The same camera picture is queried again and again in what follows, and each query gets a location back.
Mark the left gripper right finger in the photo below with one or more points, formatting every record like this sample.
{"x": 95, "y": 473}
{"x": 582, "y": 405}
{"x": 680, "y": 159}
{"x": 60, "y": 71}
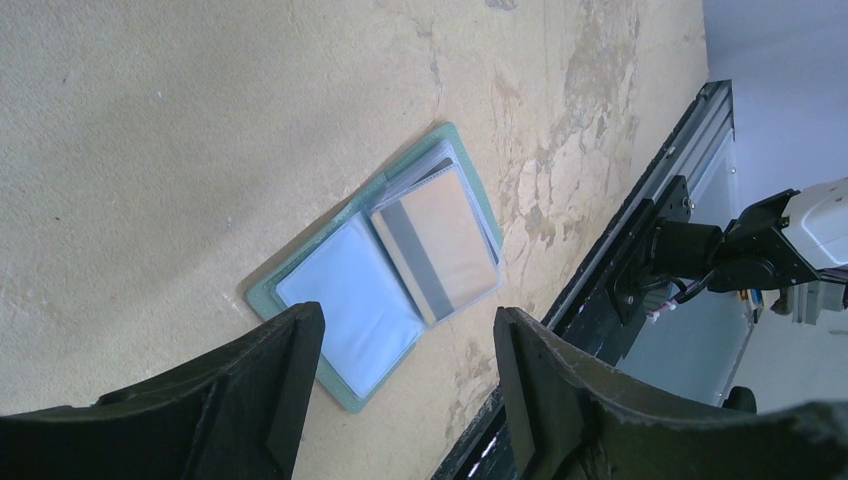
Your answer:
{"x": 573, "y": 416}

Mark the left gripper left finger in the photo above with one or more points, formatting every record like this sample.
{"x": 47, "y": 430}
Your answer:
{"x": 236, "y": 412}

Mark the green card holder wallet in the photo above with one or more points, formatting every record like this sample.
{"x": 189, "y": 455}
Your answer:
{"x": 371, "y": 322}

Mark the beige credit card grey stripe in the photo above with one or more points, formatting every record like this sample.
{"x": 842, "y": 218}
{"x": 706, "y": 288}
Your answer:
{"x": 436, "y": 244}

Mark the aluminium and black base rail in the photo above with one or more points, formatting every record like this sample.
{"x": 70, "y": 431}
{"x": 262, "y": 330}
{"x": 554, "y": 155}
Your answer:
{"x": 600, "y": 310}

